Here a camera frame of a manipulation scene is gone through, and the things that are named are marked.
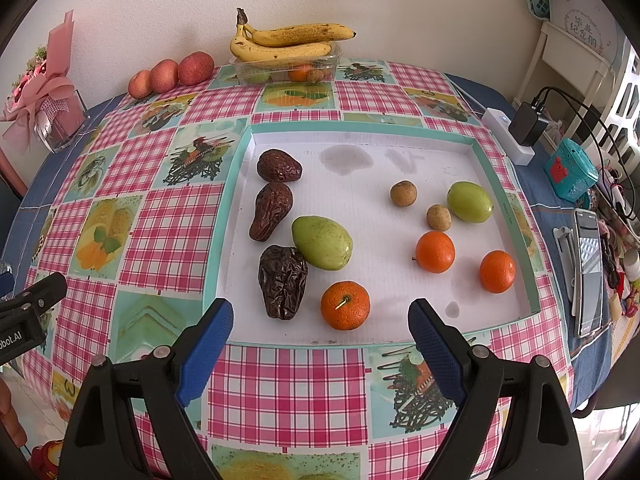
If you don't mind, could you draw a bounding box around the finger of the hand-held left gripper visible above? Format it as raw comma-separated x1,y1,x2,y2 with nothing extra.
22,271,68,313
0,260,16,301

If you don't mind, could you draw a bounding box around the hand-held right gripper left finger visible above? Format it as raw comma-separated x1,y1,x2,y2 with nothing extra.
59,297,235,480

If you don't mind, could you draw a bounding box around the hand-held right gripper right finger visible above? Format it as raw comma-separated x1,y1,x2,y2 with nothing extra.
407,298,586,480

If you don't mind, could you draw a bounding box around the orange tangerine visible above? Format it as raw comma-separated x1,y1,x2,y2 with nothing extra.
320,281,371,331
415,231,456,275
479,250,516,294

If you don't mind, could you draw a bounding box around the wrinkled brown date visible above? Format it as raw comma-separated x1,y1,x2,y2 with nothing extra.
256,149,304,184
249,181,294,243
258,245,309,320

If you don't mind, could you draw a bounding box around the white tray with teal rim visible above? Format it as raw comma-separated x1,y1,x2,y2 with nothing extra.
201,121,543,347

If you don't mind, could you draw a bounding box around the brown longan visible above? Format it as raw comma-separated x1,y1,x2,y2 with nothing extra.
390,180,417,208
426,204,453,232

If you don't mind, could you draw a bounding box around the green jujube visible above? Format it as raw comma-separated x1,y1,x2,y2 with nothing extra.
446,181,495,224
291,215,354,271

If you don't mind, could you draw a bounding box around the pink checked printed tablecloth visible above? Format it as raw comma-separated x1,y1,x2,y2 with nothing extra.
22,60,576,480

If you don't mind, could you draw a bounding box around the clear square vase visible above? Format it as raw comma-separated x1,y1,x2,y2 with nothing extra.
35,90,91,153

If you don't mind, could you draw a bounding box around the white phone stand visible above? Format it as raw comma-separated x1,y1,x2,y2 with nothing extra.
552,226,576,303

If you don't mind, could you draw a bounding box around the smartphone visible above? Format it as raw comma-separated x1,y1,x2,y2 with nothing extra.
572,208,606,338

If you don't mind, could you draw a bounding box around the pink flower bouquet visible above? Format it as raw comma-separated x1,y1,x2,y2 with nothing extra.
0,10,86,153

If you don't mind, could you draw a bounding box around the red apple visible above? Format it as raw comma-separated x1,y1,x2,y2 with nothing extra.
150,59,180,94
178,52,216,87
128,70,152,99

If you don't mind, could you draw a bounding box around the white power strip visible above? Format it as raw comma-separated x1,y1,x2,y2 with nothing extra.
481,107,536,166

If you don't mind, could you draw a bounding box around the black charger adapter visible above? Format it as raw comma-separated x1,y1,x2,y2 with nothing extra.
509,101,548,148

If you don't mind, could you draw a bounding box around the clear plastic container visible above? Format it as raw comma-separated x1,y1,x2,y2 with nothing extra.
231,42,344,86

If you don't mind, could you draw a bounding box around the white lattice rack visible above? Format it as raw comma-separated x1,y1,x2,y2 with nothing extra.
600,45,640,171

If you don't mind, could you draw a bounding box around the spotted yellow banana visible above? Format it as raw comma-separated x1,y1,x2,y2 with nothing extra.
236,7,357,47
230,25,332,62

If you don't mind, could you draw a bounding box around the white side shelf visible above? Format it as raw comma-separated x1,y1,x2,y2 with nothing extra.
512,20,621,126

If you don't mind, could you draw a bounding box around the white album box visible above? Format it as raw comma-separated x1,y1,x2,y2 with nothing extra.
547,0,626,66

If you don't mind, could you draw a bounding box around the teal toy camera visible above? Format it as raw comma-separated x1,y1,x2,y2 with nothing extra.
544,139,599,201

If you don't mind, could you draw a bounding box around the black charger cable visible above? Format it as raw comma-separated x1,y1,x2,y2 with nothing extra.
532,86,640,221

